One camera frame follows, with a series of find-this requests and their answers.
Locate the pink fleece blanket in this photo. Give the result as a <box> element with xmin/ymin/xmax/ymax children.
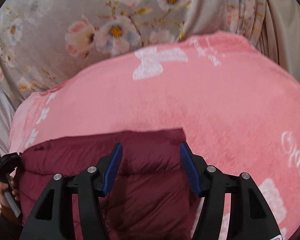
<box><xmin>10</xmin><ymin>32</ymin><xmax>300</xmax><ymax>239</ymax></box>

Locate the grey floral bed sheet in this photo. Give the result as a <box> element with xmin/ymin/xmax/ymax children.
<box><xmin>0</xmin><ymin>0</ymin><xmax>300</xmax><ymax>144</ymax></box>

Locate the maroon quilted down jacket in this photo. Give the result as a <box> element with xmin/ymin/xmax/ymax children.
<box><xmin>19</xmin><ymin>129</ymin><xmax>200</xmax><ymax>239</ymax></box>

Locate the person's left hand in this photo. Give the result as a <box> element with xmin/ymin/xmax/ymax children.
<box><xmin>0</xmin><ymin>177</ymin><xmax>20</xmax><ymax>218</ymax></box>

